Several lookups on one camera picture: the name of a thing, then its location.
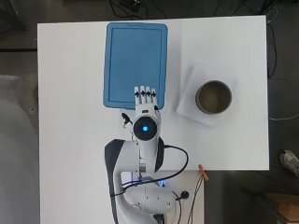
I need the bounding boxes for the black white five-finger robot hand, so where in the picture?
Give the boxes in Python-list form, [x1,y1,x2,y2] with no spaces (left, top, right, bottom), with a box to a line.
[134,85,162,119]

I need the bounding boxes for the blue plastic box lid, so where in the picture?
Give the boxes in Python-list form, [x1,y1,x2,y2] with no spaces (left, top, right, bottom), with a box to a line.
[102,21,169,110]

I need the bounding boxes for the brown round tub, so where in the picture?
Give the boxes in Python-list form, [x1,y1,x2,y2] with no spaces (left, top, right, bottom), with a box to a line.
[194,79,234,115]

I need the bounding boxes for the orange clamp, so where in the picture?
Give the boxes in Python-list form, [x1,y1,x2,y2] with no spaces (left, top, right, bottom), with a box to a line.
[198,164,209,182]

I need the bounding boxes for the white hanging sheet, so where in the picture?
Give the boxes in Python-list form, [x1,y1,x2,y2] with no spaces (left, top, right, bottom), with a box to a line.
[0,74,40,224]

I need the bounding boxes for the grey shoe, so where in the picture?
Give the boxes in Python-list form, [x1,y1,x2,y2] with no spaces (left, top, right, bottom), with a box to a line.
[279,149,299,178]

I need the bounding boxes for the wooden crate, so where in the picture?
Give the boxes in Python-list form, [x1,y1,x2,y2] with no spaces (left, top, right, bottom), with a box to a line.
[269,192,299,224]

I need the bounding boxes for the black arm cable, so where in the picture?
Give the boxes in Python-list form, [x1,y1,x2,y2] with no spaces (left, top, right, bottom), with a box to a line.
[110,144,191,198]

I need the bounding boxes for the thin dark cables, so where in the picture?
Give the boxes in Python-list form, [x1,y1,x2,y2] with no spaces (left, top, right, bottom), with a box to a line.
[186,176,206,224]

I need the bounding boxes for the black floor cable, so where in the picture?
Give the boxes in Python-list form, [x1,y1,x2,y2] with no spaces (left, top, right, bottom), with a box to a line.
[265,21,278,78]

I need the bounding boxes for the white floor cable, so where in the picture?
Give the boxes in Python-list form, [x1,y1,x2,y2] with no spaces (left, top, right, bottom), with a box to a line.
[268,113,299,122]

